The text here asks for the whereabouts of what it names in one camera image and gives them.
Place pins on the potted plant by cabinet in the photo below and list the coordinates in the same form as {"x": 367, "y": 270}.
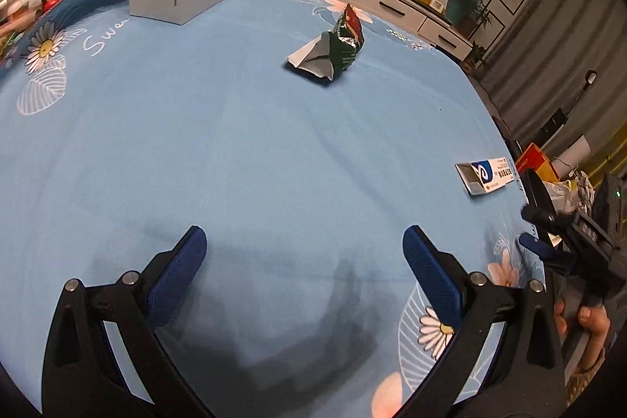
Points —
{"x": 479, "y": 16}

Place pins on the light blue floral tablecloth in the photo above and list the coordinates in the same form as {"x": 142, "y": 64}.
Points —
{"x": 118, "y": 133}

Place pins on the small potted plant floor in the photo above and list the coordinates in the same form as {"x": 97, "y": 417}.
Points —
{"x": 474, "y": 59}

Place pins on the white plastic bag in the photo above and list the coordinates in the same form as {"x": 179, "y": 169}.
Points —
{"x": 567, "y": 197}

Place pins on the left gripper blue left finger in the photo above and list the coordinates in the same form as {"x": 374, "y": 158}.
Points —
{"x": 169, "y": 275}

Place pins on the grey curtain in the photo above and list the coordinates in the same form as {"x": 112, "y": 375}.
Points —
{"x": 562, "y": 54}

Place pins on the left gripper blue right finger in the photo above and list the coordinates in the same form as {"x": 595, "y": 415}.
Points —
{"x": 437, "y": 282}

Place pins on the white blue toothpaste box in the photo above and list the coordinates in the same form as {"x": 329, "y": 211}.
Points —
{"x": 485, "y": 176}

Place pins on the red yellow shopping bag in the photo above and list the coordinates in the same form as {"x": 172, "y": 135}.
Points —
{"x": 534, "y": 159}

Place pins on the black floor stand lamp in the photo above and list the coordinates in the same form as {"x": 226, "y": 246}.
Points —
{"x": 559, "y": 118}

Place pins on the green red snack wrapper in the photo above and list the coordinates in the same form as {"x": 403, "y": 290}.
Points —
{"x": 325, "y": 58}

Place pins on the person's right hand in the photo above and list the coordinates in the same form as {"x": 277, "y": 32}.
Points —
{"x": 595, "y": 322}

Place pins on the white paper roll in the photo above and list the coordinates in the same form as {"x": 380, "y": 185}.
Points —
{"x": 573, "y": 156}

